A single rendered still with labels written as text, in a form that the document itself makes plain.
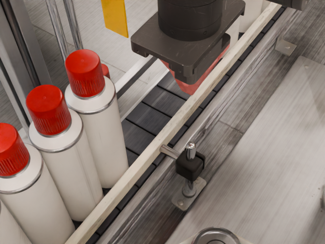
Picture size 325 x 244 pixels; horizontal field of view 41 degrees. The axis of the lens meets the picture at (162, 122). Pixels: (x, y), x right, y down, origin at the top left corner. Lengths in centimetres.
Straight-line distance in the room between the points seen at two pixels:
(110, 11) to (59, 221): 22
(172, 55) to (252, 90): 37
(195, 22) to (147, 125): 27
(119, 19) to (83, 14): 43
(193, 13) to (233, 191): 27
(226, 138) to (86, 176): 27
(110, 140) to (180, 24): 16
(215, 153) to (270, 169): 10
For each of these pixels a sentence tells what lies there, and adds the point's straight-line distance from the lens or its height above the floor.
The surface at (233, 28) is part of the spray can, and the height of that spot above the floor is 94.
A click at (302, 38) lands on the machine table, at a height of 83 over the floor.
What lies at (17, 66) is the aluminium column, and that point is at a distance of 54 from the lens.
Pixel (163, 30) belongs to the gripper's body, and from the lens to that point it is 39.
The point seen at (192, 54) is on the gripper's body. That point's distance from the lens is 37.
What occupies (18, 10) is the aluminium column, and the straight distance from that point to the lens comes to 51.
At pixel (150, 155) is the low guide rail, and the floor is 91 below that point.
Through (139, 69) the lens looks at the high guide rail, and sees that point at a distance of 57.
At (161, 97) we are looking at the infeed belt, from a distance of 64.
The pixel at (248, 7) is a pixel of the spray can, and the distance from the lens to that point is 70.
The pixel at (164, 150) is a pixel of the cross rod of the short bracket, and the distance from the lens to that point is 55.
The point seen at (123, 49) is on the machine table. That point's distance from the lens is 79.
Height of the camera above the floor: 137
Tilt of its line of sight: 53 degrees down
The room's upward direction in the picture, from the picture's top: 3 degrees counter-clockwise
